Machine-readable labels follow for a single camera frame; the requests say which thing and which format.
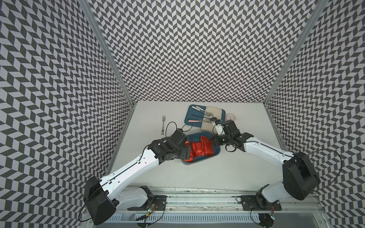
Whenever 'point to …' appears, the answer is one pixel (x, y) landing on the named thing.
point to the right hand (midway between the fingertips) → (212, 141)
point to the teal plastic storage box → (196, 137)
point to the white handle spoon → (209, 114)
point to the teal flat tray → (191, 111)
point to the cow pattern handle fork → (163, 120)
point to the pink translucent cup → (230, 116)
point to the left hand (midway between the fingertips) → (181, 152)
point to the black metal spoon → (212, 118)
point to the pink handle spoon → (206, 121)
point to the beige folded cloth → (217, 112)
